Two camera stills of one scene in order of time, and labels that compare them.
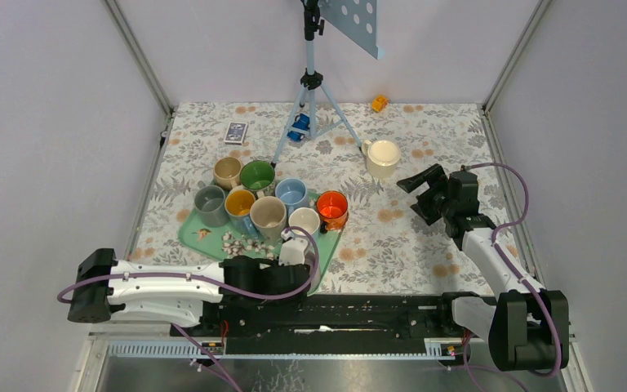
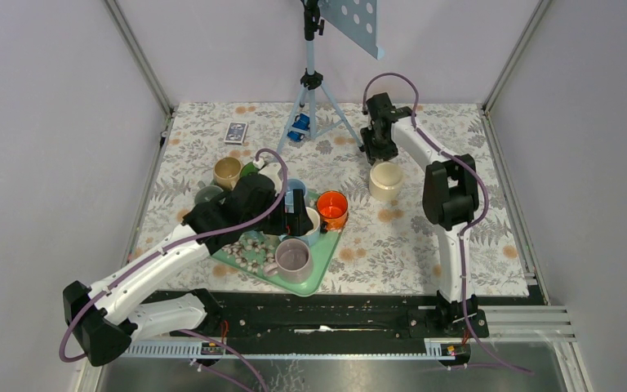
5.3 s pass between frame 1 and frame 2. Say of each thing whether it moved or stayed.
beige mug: stayed
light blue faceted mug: stayed
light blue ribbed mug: stayed
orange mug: stayed
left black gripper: moved
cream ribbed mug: moved
